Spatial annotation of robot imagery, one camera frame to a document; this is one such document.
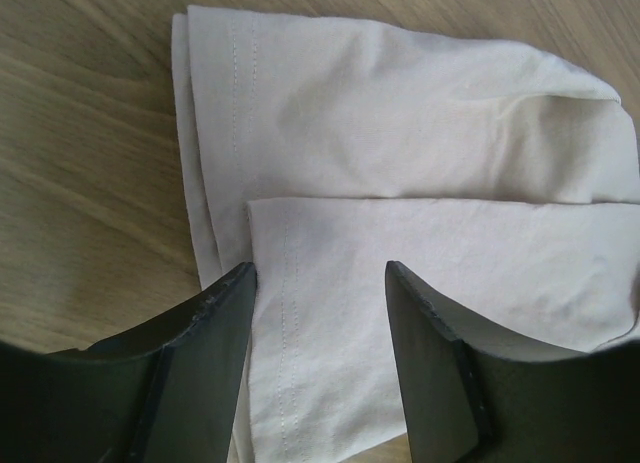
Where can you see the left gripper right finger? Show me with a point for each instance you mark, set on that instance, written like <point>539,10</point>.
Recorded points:
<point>475,391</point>

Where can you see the beige t shirt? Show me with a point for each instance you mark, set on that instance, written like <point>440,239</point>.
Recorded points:
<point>321,148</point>

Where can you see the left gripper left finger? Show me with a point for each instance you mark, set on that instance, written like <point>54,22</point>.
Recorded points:
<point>165,390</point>

